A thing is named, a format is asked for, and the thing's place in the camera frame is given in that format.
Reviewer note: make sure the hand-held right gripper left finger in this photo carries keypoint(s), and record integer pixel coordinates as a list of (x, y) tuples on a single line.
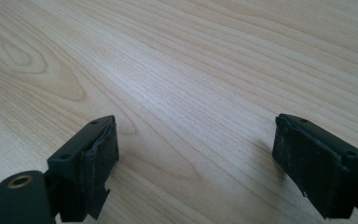
[(84, 168)]

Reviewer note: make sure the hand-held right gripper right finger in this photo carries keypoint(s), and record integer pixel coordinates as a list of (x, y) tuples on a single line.
[(320, 174)]

